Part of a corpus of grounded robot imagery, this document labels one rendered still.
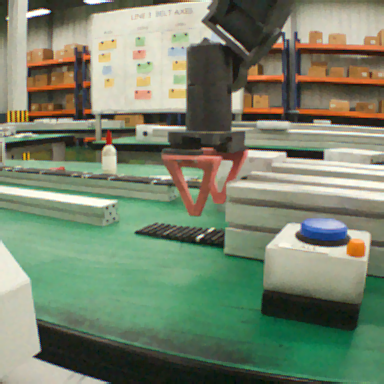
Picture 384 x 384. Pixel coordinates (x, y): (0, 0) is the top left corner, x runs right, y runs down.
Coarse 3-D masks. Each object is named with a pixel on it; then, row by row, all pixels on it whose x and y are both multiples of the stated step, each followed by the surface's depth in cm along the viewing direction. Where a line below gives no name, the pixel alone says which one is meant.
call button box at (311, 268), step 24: (288, 240) 32; (312, 240) 31; (336, 240) 31; (264, 264) 31; (288, 264) 30; (312, 264) 29; (336, 264) 28; (360, 264) 27; (264, 288) 31; (288, 288) 30; (312, 288) 29; (336, 288) 28; (360, 288) 28; (264, 312) 32; (288, 312) 31; (312, 312) 30; (336, 312) 29
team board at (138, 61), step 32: (96, 32) 367; (128, 32) 355; (160, 32) 344; (192, 32) 333; (224, 32) 323; (96, 64) 373; (128, 64) 361; (160, 64) 350; (96, 96) 380; (128, 96) 367; (160, 96) 356; (96, 128) 390; (96, 160) 397
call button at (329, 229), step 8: (304, 224) 32; (312, 224) 32; (320, 224) 31; (328, 224) 31; (336, 224) 31; (344, 224) 32; (304, 232) 32; (312, 232) 31; (320, 232) 30; (328, 232) 30; (336, 232) 30; (344, 232) 31
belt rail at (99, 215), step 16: (0, 192) 68; (16, 192) 67; (32, 192) 67; (48, 192) 67; (16, 208) 67; (32, 208) 64; (48, 208) 63; (64, 208) 61; (80, 208) 59; (96, 208) 58; (112, 208) 59; (96, 224) 58
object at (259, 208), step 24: (240, 192) 44; (264, 192) 42; (288, 192) 41; (312, 192) 40; (336, 192) 39; (360, 192) 39; (240, 216) 44; (264, 216) 43; (288, 216) 42; (312, 216) 40; (336, 216) 39; (360, 216) 39; (240, 240) 45; (264, 240) 43
